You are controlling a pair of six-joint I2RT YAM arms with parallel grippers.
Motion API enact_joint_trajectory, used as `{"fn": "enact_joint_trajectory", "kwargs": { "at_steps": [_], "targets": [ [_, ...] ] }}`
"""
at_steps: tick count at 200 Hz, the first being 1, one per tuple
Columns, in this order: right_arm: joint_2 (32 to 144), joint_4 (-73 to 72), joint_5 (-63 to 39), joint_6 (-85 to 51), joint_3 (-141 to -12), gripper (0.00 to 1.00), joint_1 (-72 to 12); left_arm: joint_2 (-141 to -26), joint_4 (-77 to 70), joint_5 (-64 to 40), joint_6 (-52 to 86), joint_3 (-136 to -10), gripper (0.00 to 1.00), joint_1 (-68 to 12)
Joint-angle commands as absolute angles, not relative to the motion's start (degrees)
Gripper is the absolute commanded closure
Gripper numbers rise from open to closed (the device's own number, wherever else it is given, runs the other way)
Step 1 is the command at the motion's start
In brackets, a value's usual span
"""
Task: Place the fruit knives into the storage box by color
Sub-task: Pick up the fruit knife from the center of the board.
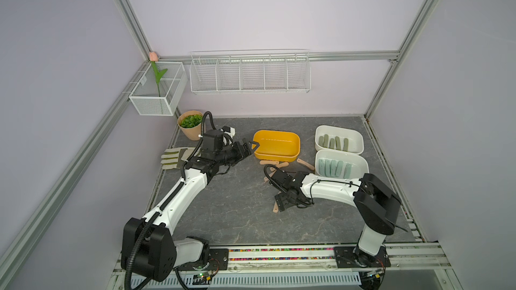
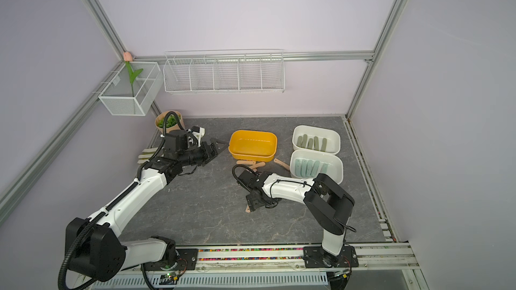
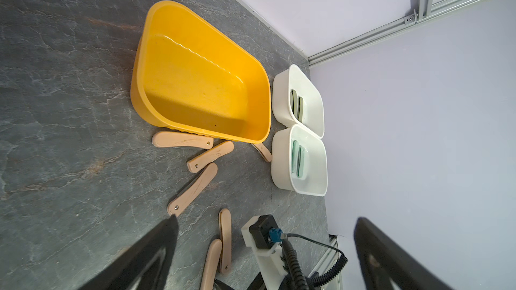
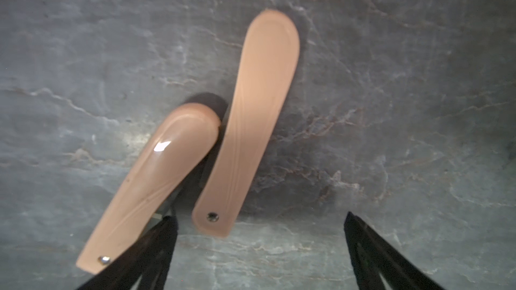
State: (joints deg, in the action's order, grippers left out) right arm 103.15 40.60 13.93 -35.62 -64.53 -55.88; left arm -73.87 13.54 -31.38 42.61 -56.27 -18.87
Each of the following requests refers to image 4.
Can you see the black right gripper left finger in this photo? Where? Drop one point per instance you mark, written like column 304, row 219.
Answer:
column 146, row 263

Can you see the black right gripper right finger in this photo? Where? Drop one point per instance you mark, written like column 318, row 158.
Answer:
column 377, row 264

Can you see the peach knife bottom of pile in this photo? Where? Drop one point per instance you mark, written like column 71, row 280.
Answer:
column 178, row 145

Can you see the peach knife lower middle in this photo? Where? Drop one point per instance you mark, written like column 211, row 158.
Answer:
column 267, row 66

